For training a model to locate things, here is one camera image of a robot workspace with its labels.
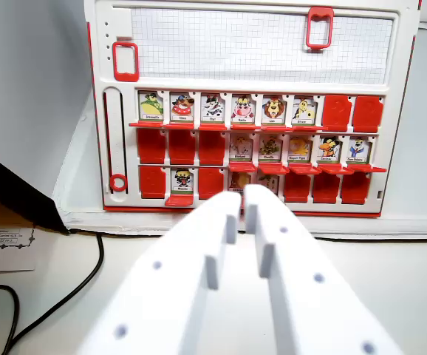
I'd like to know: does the red flap of crocodile card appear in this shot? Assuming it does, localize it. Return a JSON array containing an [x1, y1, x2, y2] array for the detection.
[[127, 119, 164, 129]]

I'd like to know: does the white printed paper label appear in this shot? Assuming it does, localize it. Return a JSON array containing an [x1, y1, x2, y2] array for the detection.
[[0, 226, 38, 274]]

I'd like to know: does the red and white game board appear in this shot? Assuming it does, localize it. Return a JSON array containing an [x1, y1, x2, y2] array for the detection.
[[83, 0, 424, 220]]

